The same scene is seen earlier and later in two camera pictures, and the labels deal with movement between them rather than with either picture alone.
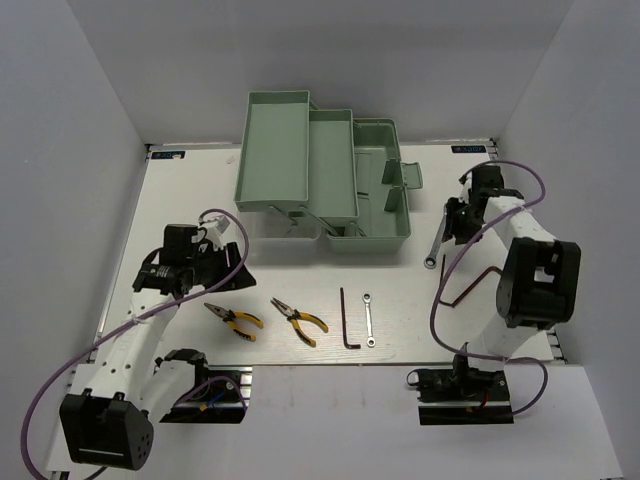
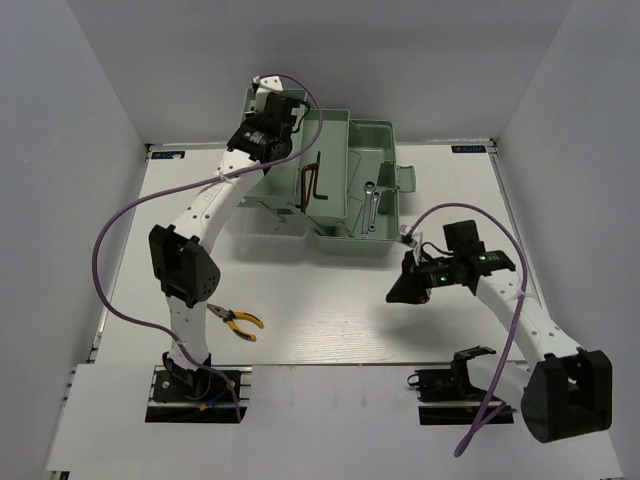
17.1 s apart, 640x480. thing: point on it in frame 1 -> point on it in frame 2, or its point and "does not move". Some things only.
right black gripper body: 459,220 -> 440,272
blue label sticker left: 168,155 does not move
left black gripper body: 208,266 -> 254,117
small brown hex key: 352,346 -> 317,196
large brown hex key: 452,305 -> 304,197
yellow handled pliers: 233,318 does not move
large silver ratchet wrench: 430,262 -> 369,188
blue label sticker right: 468,149 does not move
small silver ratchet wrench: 366,297 -> 376,196
